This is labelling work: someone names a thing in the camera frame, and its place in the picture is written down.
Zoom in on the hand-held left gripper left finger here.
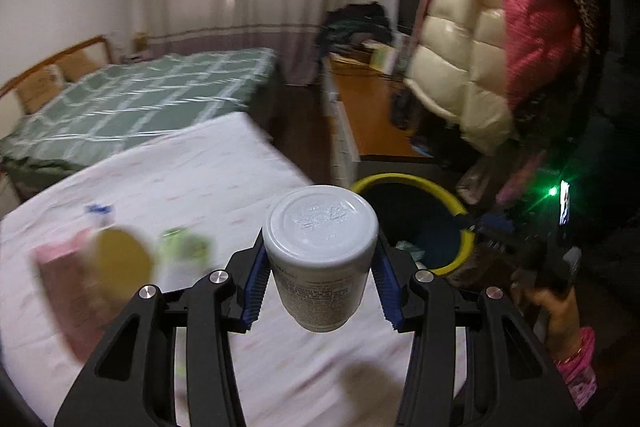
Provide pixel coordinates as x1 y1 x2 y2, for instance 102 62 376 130
54 229 272 427

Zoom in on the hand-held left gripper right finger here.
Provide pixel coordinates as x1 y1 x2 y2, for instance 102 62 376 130
370 229 583 427

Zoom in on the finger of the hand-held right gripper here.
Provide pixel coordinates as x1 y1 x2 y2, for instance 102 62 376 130
467 212 516 253

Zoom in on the white plastic bottle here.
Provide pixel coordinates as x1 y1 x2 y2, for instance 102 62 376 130
262 185 378 334

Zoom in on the yellow rimmed black trash bin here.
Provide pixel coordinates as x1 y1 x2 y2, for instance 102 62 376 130
352 173 476 278

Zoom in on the person's right forearm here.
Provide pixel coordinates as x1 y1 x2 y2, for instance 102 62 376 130
552 326 599 411

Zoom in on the person's right hand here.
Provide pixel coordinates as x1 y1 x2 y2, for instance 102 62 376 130
512 267 582 363

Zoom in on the clear plastic bag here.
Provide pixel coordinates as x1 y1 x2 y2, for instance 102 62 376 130
457 156 497 206

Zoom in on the green and white packet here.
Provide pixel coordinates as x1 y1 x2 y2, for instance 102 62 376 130
160 228 212 288

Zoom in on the white dotted tablecloth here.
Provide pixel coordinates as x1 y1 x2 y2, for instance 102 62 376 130
0 112 476 427

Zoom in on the round pale yellow bottle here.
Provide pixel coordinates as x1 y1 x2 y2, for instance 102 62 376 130
97 228 154 290

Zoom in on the wooden desk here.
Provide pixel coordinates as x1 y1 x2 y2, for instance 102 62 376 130
320 54 442 194

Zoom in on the cream puffer coat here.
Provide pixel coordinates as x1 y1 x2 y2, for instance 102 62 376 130
402 0 519 156

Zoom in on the small blue white packet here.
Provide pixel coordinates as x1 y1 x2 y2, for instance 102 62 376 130
84 203 115 228

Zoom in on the pink red box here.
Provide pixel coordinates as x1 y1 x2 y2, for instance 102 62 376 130
32 229 118 363

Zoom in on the green box on desk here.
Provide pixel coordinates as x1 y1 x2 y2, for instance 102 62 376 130
370 44 402 74

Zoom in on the red puffer coat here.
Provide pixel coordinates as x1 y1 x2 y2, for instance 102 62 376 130
442 0 601 120

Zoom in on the green plaid quilt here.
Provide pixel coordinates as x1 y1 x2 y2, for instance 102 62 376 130
0 47 278 168

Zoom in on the clothes pile on desk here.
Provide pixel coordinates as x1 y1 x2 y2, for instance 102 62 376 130
315 2 401 58

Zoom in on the brown bear pillow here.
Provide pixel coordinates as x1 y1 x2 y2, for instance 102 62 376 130
15 66 63 112
55 52 102 82

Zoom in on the wooden bed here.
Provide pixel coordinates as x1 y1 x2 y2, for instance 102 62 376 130
0 34 286 202

